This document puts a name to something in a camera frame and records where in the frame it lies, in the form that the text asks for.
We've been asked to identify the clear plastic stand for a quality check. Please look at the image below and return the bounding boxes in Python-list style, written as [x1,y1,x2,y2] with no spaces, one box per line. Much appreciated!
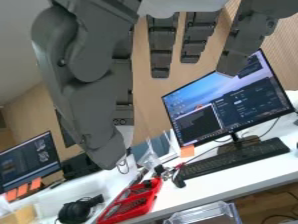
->
[130,129,179,168]

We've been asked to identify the orange sticky note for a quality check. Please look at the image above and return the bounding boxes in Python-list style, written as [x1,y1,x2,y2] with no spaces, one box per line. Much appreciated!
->
[3,189,18,203]
[27,177,43,192]
[178,144,196,159]
[15,183,30,198]

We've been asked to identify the large computer screen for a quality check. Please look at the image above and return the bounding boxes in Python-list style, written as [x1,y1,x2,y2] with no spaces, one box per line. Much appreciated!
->
[160,49,296,156]

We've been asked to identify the small black device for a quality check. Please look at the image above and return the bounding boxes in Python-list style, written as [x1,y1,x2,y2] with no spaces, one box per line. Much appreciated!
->
[171,173,187,189]

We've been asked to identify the black case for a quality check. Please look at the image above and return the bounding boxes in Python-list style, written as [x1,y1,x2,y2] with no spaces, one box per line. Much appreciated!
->
[61,152,103,181]

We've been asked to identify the red tray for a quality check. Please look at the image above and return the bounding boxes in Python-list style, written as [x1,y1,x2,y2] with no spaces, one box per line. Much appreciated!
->
[115,176,163,205]
[95,194,156,224]

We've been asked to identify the black keyboard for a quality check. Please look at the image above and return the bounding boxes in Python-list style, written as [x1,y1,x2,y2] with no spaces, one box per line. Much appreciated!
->
[171,137,291,183]

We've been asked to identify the white desk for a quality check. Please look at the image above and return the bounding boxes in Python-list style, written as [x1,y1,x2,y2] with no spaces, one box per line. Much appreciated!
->
[0,89,298,224]

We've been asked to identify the screen with orange notes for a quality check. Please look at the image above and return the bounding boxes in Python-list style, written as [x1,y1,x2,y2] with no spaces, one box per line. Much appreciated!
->
[0,130,63,195]

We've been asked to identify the clear box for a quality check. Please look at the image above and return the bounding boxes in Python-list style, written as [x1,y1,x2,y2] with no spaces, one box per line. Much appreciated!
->
[162,200,240,224]

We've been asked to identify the black headphones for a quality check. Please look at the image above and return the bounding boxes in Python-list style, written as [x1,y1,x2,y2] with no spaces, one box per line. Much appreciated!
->
[57,194,106,224]

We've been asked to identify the tan wooden box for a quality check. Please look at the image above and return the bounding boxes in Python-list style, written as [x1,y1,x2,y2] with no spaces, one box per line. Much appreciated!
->
[5,203,39,224]

